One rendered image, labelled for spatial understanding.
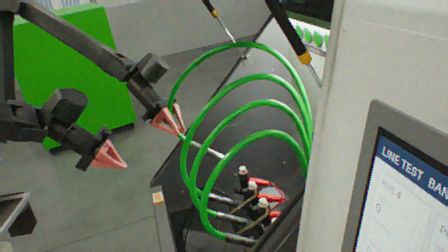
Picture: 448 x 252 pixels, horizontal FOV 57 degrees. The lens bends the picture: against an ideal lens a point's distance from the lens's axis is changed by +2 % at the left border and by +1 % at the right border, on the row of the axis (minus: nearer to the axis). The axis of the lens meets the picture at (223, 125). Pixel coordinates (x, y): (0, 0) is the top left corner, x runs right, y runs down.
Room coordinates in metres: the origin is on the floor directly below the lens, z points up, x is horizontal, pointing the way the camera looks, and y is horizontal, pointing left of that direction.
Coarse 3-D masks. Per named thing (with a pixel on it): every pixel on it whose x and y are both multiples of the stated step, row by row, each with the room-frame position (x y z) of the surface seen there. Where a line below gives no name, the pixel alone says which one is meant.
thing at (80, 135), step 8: (72, 128) 0.88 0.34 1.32; (80, 128) 0.88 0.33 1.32; (104, 128) 0.90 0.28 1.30; (72, 136) 0.86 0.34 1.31; (80, 136) 0.86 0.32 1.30; (88, 136) 0.87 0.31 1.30; (96, 136) 0.85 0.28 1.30; (64, 144) 0.86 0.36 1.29; (72, 144) 0.86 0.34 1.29; (80, 144) 0.86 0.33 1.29; (88, 144) 0.86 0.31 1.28; (80, 152) 0.86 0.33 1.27; (88, 152) 0.85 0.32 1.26; (80, 160) 0.85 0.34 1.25
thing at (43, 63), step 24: (24, 24) 3.85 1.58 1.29; (72, 24) 3.99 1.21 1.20; (96, 24) 4.06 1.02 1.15; (24, 48) 3.82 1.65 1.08; (48, 48) 3.89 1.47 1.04; (24, 72) 3.80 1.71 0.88; (48, 72) 3.87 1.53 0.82; (72, 72) 3.94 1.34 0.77; (96, 72) 4.02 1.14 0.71; (24, 96) 3.77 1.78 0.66; (48, 96) 3.84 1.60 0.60; (96, 96) 3.99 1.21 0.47; (120, 96) 4.07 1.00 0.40; (96, 120) 3.96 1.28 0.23; (120, 120) 4.05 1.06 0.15; (48, 144) 3.78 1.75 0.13
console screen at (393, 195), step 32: (384, 128) 0.42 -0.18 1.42; (416, 128) 0.37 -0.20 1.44; (384, 160) 0.40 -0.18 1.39; (416, 160) 0.36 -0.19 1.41; (352, 192) 0.45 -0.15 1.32; (384, 192) 0.39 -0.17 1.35; (416, 192) 0.35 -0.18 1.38; (352, 224) 0.43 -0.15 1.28; (384, 224) 0.38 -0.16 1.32; (416, 224) 0.33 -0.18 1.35
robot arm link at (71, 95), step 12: (60, 96) 0.85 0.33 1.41; (72, 96) 0.87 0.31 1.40; (84, 96) 0.89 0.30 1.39; (36, 108) 0.89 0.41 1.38; (48, 108) 0.86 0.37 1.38; (60, 108) 0.85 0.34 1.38; (72, 108) 0.85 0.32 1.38; (84, 108) 0.87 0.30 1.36; (48, 120) 0.84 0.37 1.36; (72, 120) 0.86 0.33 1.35; (24, 132) 0.81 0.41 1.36; (36, 132) 0.82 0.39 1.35
